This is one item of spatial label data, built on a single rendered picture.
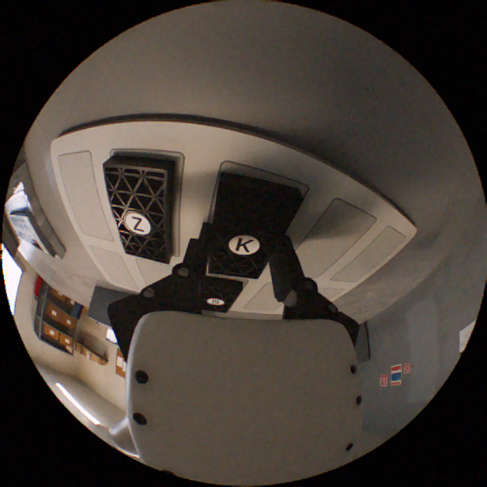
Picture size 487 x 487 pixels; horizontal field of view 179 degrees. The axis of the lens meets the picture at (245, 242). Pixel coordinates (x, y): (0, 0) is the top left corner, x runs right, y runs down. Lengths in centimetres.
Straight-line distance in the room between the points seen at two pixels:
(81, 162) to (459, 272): 189
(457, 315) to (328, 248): 175
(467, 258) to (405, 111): 163
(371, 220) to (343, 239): 3
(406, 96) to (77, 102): 24
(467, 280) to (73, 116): 190
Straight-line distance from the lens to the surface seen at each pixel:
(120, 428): 52
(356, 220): 15
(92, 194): 17
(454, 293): 182
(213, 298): 23
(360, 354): 267
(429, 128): 19
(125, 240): 16
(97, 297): 47
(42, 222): 34
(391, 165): 15
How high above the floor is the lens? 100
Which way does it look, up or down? 39 degrees down
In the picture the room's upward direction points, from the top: 179 degrees counter-clockwise
